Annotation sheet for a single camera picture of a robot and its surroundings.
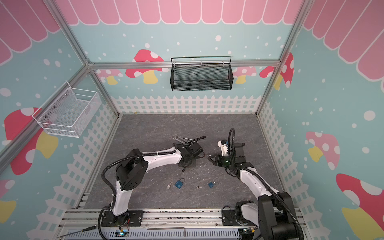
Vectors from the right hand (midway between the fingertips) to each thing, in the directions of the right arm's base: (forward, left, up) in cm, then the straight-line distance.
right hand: (208, 157), depth 84 cm
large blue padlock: (-11, +17, -11) cm, 23 cm away
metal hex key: (+21, +13, -11) cm, 27 cm away
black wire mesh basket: (+44, +3, +23) cm, 50 cm away
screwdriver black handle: (-33, +62, -10) cm, 71 cm away
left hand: (+1, +11, -11) cm, 15 cm away
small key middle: (-13, +6, -11) cm, 18 cm away
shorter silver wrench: (+18, +18, -10) cm, 27 cm away
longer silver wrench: (+21, +22, -11) cm, 32 cm away
